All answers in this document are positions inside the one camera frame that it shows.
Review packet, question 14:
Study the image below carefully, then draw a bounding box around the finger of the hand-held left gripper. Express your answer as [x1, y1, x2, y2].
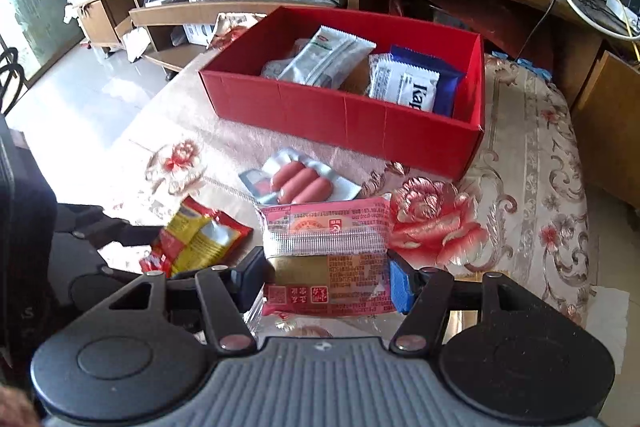
[59, 203, 166, 253]
[97, 257, 148, 289]

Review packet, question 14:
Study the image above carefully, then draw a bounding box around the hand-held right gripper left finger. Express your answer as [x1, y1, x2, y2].
[107, 247, 271, 354]

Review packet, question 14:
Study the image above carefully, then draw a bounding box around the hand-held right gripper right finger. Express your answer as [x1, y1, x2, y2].
[385, 249, 538, 355]

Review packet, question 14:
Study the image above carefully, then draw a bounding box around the yellow and red snack packet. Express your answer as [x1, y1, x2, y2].
[139, 196, 254, 279]

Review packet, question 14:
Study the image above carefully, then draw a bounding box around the pink and gold snack packet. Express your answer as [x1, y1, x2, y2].
[257, 194, 398, 320]

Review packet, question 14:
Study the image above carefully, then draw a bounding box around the red cardboard box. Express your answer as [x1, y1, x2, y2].
[198, 5, 486, 182]

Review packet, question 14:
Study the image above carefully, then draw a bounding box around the blue snack packet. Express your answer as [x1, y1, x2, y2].
[389, 44, 466, 118]

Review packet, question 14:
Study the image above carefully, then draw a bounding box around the white snack packet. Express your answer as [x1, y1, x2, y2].
[368, 55, 441, 114]

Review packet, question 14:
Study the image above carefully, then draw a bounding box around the silver snack packet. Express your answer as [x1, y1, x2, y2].
[277, 26, 377, 88]

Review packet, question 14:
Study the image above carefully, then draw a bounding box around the person's left forearm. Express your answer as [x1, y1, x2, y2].
[0, 387, 40, 427]

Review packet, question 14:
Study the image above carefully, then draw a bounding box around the clear sausage pack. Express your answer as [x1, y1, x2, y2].
[239, 148, 362, 208]

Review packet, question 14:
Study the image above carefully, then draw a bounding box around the floral tablecloth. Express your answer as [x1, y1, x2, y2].
[102, 52, 601, 338]

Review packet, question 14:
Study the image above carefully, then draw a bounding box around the clear round pastry packet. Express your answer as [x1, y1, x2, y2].
[260, 57, 301, 82]

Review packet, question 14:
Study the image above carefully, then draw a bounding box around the white small box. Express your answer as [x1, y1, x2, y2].
[182, 23, 218, 46]

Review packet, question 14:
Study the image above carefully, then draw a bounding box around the white tissue paper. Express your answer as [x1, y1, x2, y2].
[585, 286, 632, 375]

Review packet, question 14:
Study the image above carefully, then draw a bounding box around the clear patterned snack packet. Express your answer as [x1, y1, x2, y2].
[368, 51, 401, 98]

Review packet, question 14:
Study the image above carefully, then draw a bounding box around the blue cloth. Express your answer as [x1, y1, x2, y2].
[492, 52, 552, 81]

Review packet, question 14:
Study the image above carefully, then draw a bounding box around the wooden side cabinet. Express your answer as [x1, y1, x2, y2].
[570, 49, 640, 210]

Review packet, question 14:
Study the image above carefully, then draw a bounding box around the black cable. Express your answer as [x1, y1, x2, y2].
[515, 0, 603, 62]

